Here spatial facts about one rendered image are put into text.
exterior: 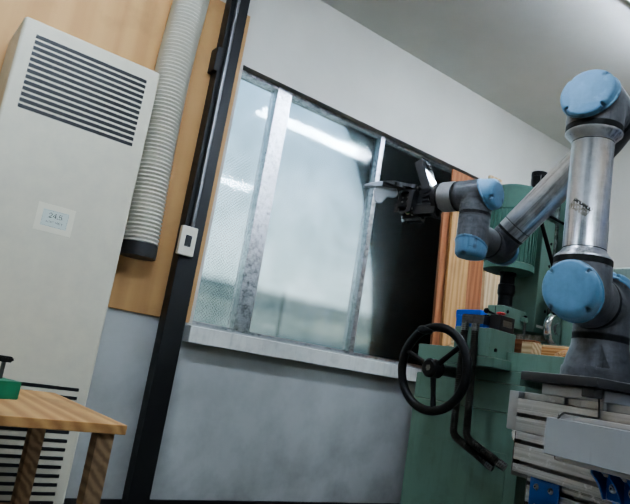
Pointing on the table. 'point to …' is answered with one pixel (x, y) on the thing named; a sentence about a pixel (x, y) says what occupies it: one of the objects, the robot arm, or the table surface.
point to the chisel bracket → (510, 314)
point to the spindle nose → (506, 288)
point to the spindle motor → (523, 266)
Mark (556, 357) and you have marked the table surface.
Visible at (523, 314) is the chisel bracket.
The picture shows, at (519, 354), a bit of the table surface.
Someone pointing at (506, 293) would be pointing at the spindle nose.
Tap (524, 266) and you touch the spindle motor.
